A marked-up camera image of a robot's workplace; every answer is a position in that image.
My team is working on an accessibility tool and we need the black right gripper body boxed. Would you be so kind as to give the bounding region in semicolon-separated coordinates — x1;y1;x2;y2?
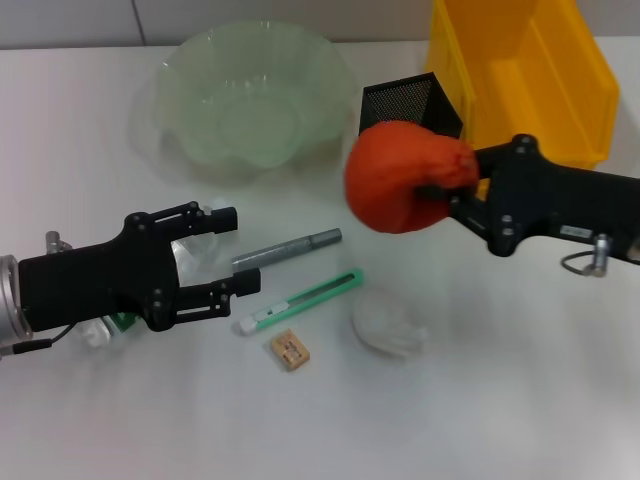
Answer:
479;133;640;264

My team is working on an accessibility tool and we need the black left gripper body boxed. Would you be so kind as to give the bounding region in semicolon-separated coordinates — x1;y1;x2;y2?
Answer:
18;212;181;334

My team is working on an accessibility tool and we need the clear bottle with green label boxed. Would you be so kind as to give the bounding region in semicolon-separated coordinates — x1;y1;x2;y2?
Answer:
79;197;226;350

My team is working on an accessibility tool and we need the white paper ball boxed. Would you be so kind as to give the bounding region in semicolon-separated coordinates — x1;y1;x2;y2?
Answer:
349;289;431;359

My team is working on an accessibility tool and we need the grey marker pen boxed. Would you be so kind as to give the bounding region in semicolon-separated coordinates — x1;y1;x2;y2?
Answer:
231;227;345;275

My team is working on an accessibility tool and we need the green utility knife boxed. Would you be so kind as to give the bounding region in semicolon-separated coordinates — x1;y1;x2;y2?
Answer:
232;267;365;336

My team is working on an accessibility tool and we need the black mesh pen holder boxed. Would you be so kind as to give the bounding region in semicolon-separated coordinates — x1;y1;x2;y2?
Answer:
358;72;465;139

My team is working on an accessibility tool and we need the green glass fruit plate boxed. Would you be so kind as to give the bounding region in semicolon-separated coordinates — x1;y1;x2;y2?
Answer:
149;18;357;174

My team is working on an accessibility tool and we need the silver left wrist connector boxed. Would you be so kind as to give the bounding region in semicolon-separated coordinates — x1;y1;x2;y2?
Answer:
44;230;71;256

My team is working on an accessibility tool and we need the small wooden pencil sharpener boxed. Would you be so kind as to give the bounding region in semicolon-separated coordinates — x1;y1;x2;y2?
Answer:
269;328;312;374

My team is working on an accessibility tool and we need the yellow plastic bin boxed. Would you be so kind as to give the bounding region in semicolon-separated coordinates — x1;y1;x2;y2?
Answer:
424;0;621;201

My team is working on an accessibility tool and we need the right arm cable with plug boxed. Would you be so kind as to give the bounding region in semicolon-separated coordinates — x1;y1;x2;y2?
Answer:
562;232;614;279

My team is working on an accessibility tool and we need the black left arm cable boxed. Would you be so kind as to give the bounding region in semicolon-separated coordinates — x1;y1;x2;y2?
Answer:
0;324;76;356

